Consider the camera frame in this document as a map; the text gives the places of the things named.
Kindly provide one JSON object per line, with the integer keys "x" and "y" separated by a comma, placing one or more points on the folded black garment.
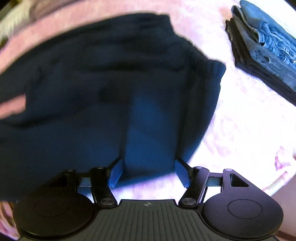
{"x": 245, "y": 62}

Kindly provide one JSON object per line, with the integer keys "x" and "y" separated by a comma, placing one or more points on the cream upholstered headboard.
{"x": 9, "y": 25}

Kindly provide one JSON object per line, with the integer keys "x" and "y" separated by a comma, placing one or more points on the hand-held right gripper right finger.
{"x": 181, "y": 172}

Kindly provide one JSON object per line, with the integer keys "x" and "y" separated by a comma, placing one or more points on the navy knit sweater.
{"x": 81, "y": 92}

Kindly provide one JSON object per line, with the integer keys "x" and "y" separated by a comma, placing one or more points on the folded blue jeans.
{"x": 270, "y": 39}

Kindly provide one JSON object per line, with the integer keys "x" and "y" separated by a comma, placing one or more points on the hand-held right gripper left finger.
{"x": 116, "y": 172}

